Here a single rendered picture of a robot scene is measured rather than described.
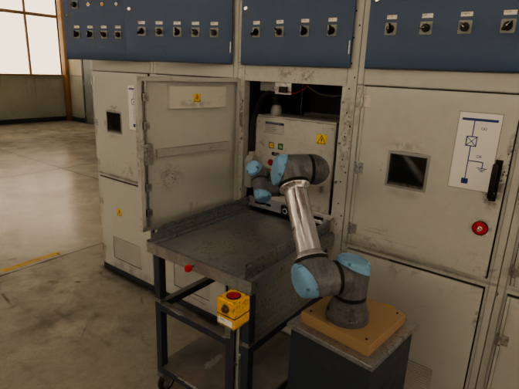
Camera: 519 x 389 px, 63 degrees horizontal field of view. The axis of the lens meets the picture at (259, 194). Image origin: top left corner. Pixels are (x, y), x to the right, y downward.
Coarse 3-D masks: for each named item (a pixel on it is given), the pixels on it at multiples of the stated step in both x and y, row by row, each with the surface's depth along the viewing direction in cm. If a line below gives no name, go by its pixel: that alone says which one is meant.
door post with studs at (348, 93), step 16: (352, 48) 189; (352, 64) 191; (352, 80) 192; (352, 96) 194; (352, 112) 195; (336, 160) 206; (336, 176) 207; (336, 192) 209; (336, 208) 211; (336, 224) 212; (336, 240) 214; (336, 256) 216
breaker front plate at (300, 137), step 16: (256, 128) 236; (288, 128) 223; (304, 128) 217; (320, 128) 212; (256, 144) 238; (288, 144) 225; (304, 144) 219; (320, 144) 214; (272, 160) 234; (320, 192) 219; (320, 208) 221
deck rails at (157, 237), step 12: (228, 204) 235; (240, 204) 244; (192, 216) 214; (204, 216) 221; (216, 216) 229; (228, 216) 232; (156, 228) 196; (168, 228) 202; (180, 228) 208; (192, 228) 213; (324, 228) 211; (156, 240) 197; (276, 252) 179; (288, 252) 186; (252, 264) 165; (264, 264) 172; (240, 276) 165; (252, 276) 166
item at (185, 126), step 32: (160, 96) 201; (192, 96) 211; (224, 96) 225; (160, 128) 205; (192, 128) 219; (224, 128) 234; (160, 160) 209; (192, 160) 223; (224, 160) 239; (160, 192) 214; (192, 192) 228; (224, 192) 244; (160, 224) 214
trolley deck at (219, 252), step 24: (240, 216) 234; (264, 216) 236; (168, 240) 198; (192, 240) 199; (216, 240) 200; (240, 240) 202; (264, 240) 203; (288, 240) 204; (192, 264) 180; (216, 264) 176; (240, 264) 177; (288, 264) 182; (240, 288) 166
